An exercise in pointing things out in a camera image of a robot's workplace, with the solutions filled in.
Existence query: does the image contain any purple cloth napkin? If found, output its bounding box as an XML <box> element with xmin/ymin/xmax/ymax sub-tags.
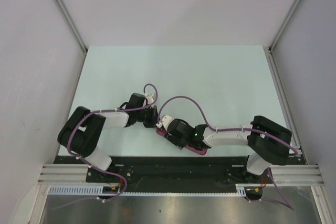
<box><xmin>156</xmin><ymin>129</ymin><xmax>207</xmax><ymax>156</ymax></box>

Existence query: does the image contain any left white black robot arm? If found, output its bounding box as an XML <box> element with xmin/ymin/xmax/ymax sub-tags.
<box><xmin>57</xmin><ymin>93</ymin><xmax>157</xmax><ymax>182</ymax></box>

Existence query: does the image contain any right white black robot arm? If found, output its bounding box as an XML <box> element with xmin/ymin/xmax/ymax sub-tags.
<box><xmin>158</xmin><ymin>115</ymin><xmax>292</xmax><ymax>183</ymax></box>

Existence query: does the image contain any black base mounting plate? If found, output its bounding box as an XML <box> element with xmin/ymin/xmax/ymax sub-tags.
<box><xmin>54</xmin><ymin>155</ymin><xmax>276</xmax><ymax>193</ymax></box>

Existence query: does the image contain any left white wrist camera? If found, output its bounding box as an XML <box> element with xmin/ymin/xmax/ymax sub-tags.
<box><xmin>144</xmin><ymin>93</ymin><xmax>156</xmax><ymax>104</ymax></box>

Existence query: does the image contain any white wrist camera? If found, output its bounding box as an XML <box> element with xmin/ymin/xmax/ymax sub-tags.
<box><xmin>144</xmin><ymin>93</ymin><xmax>156</xmax><ymax>104</ymax></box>
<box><xmin>156</xmin><ymin>115</ymin><xmax>174</xmax><ymax>131</ymax></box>

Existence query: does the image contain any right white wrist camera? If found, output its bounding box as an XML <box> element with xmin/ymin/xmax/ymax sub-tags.
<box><xmin>156</xmin><ymin>115</ymin><xmax>174</xmax><ymax>131</ymax></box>

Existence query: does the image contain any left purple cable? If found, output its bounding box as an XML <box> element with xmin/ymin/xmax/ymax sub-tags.
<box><xmin>49</xmin><ymin>83</ymin><xmax>159</xmax><ymax>210</ymax></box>

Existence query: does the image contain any aluminium rail frame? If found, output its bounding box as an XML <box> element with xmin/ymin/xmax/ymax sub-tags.
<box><xmin>38</xmin><ymin>164</ymin><xmax>324</xmax><ymax>186</ymax></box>

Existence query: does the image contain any light blue cable duct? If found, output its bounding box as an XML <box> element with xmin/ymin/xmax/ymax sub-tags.
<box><xmin>48</xmin><ymin>184</ymin><xmax>263</xmax><ymax>196</ymax></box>

